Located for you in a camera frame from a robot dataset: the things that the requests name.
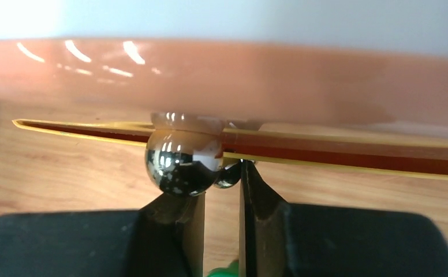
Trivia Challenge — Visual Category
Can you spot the green plastic tray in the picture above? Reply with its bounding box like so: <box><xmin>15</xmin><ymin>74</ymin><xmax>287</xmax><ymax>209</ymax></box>
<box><xmin>207</xmin><ymin>260</ymin><xmax>239</xmax><ymax>277</ymax></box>

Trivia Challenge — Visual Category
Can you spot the round pastel mini drawer cabinet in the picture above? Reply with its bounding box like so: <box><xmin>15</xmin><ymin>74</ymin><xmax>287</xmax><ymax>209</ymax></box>
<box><xmin>0</xmin><ymin>39</ymin><xmax>448</xmax><ymax>186</ymax></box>

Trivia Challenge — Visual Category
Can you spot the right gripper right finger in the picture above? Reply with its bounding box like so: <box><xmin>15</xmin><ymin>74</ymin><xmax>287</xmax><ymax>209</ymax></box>
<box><xmin>239</xmin><ymin>160</ymin><xmax>448</xmax><ymax>276</ymax></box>

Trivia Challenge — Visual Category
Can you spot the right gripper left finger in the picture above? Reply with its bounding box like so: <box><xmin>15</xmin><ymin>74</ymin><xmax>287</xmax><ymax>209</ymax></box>
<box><xmin>0</xmin><ymin>194</ymin><xmax>205</xmax><ymax>276</ymax></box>

